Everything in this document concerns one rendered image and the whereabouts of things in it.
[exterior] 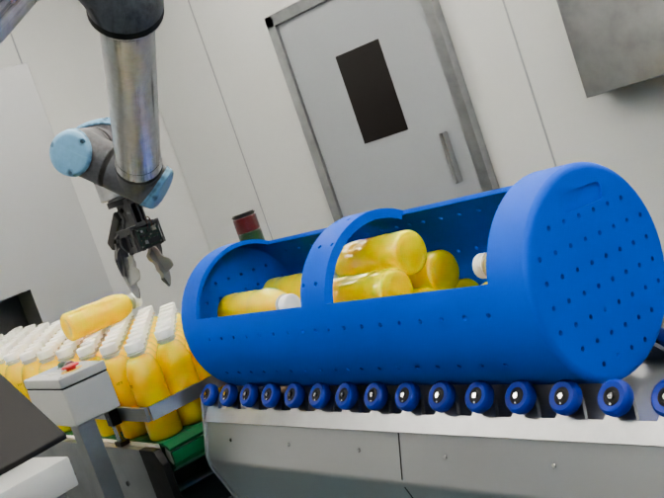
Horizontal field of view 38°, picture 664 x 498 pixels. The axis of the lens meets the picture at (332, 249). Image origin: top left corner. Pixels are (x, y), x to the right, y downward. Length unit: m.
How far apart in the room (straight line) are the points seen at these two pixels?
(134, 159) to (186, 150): 5.34
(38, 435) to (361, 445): 0.51
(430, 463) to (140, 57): 0.76
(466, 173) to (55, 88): 2.92
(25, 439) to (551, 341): 0.69
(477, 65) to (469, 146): 0.44
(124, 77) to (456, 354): 0.70
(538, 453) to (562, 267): 0.25
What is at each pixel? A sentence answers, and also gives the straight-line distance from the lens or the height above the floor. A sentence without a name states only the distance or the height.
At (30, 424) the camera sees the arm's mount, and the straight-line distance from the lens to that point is 1.36.
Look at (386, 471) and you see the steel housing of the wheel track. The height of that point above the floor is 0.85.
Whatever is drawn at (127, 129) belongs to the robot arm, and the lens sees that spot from 1.71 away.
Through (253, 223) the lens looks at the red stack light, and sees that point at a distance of 2.45.
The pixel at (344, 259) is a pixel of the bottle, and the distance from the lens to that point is 1.56.
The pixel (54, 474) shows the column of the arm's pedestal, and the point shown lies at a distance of 1.25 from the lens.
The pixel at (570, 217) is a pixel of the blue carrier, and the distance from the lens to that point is 1.23.
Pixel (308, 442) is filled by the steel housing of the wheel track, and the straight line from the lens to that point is 1.68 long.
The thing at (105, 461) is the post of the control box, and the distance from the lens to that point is 2.06.
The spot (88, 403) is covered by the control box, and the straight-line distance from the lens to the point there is 1.95.
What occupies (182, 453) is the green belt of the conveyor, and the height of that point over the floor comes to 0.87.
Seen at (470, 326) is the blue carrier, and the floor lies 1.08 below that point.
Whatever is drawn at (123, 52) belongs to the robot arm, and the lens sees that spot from 1.54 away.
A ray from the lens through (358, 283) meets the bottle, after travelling 1.48.
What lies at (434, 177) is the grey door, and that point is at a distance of 5.62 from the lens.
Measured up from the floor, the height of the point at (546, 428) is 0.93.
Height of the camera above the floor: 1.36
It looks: 6 degrees down
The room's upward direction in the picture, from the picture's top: 19 degrees counter-clockwise
